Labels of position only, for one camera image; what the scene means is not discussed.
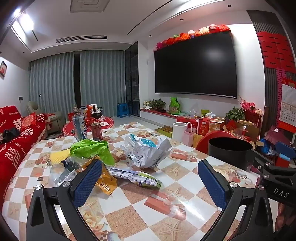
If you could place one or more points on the red paper wall decoration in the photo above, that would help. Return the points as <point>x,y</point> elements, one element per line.
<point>274,49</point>

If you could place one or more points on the person's right hand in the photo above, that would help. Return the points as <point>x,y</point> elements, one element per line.
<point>284,215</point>

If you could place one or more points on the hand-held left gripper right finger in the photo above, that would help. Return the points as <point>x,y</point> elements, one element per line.
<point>211,183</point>

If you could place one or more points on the tall blue white can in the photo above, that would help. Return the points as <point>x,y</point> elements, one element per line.
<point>79,127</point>

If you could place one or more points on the tray of brown fruits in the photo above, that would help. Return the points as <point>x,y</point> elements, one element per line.
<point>164,131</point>

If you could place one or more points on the low white television bench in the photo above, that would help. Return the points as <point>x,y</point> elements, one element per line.
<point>157,117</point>

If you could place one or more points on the pink gift bag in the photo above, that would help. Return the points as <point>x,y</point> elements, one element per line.
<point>189,136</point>

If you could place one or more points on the red cushion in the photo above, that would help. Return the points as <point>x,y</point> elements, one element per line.
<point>29,121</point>

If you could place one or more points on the ceiling air vent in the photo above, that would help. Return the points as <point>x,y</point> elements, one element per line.
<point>81,39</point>

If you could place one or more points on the red gift box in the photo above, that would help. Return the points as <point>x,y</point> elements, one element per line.
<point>283,163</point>

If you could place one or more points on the blue plastic bag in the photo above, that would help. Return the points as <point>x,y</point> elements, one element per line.
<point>267,147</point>

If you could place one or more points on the black table caddy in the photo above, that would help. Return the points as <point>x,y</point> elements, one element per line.
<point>96,112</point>

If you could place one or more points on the green white snack wrapper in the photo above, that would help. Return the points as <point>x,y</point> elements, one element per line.
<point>136,177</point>

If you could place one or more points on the ceiling light panel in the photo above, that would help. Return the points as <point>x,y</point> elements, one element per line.
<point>87,5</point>

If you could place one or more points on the green snack bag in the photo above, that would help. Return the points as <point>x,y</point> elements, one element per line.
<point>174,106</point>

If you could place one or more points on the blue plastic stool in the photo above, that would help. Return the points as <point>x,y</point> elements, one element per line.
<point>122,110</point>

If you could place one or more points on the white cylindrical bin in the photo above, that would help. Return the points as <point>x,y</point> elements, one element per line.
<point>179,131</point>

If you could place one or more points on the green plastic bag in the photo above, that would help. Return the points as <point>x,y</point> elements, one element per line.
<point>92,150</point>

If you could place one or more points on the red bowl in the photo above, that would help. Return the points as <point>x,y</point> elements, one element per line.
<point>89,121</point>

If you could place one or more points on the lime green box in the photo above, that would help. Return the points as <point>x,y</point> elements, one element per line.
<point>204,112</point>

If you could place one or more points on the red flower basket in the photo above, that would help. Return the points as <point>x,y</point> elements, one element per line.
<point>253,119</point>

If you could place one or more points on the red drink can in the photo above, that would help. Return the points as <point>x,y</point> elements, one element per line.
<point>96,132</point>

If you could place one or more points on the pink artificial flowers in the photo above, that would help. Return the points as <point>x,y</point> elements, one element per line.
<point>248,105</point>

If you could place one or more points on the yellow gift box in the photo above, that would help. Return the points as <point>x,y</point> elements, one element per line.
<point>198,140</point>

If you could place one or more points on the wall calendar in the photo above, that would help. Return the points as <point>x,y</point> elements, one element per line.
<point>288,104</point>

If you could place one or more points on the dark cloth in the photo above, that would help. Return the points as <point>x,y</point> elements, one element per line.
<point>9,135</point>

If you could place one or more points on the sofa with red cover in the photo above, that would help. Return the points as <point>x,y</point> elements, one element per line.
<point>13,160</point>

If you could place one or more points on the pale translucent snack wrapper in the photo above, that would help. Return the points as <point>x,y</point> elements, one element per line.
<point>56,177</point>

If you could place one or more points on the yellow foam fruit net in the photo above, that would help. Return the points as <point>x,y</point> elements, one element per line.
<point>59,157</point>

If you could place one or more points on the large black television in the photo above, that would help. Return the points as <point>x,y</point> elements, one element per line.
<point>196,64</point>

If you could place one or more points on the trailing potted plant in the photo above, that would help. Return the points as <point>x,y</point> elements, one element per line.
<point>158,103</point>

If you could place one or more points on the clear bottle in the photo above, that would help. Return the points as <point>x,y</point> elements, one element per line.
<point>75,109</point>

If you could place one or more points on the yellow snack packet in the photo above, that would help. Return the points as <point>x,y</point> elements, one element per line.
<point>107,183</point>

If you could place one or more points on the grey curtain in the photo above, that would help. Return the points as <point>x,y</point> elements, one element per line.
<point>50,83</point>
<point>101,81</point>

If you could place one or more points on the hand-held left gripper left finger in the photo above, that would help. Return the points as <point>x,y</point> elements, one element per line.
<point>89,180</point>

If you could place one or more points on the leafy potted plant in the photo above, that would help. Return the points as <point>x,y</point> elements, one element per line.
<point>234,113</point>

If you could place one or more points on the red plastic chair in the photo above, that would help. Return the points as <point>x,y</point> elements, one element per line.
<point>217,135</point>

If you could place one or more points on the open cardboard box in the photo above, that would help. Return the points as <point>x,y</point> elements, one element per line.
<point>251,131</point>

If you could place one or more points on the paper flower garland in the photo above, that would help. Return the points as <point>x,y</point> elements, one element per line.
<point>203,30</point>

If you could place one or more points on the round red table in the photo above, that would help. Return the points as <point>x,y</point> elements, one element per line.
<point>106,124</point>

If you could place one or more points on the framed wall picture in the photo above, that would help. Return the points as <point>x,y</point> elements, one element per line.
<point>3,69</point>

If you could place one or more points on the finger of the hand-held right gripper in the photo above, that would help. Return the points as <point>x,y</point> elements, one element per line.
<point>257,158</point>
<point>283,146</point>

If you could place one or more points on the maroon garment bag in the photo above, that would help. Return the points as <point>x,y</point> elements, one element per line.
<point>274,135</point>

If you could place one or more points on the red waffle box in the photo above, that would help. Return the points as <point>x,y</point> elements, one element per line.
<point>208,126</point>

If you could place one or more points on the beige armchair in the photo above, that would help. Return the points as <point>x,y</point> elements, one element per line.
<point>55,120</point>

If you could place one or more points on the dark glass cabinet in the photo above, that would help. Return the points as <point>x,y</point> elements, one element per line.
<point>133,78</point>

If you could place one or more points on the black round bin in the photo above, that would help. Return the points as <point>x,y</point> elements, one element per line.
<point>229,153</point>

